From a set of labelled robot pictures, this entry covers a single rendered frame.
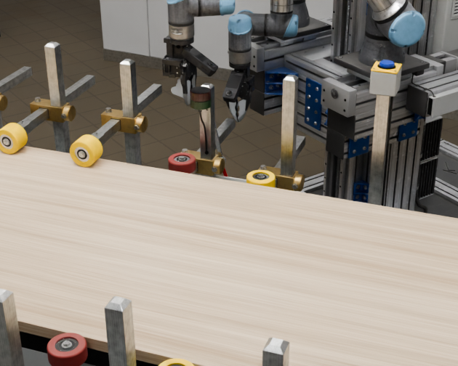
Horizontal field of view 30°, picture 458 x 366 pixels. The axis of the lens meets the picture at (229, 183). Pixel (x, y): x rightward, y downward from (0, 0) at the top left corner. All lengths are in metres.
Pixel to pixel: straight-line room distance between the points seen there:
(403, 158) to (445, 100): 0.53
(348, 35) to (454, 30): 0.40
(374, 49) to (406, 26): 0.21
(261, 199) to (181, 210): 0.22
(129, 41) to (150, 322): 4.12
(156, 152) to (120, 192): 2.27
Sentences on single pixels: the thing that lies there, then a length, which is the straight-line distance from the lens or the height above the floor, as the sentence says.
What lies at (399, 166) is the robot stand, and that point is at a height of 0.51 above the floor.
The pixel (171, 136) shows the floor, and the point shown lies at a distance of 4.75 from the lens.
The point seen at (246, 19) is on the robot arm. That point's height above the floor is 1.18.
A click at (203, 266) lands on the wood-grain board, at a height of 0.90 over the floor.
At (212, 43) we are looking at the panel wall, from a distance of 5.48.
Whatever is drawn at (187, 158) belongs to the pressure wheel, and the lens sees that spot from 2.47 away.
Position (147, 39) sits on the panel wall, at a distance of 5.72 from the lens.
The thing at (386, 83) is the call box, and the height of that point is 1.19.
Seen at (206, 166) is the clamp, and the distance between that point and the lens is 2.54.
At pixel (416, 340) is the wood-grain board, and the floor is 0.90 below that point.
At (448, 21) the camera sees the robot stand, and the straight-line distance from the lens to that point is 3.18.
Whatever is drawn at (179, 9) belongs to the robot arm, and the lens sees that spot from 2.46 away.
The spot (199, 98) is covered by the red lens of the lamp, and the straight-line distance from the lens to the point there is 2.39.
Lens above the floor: 2.00
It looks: 28 degrees down
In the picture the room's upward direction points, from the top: straight up
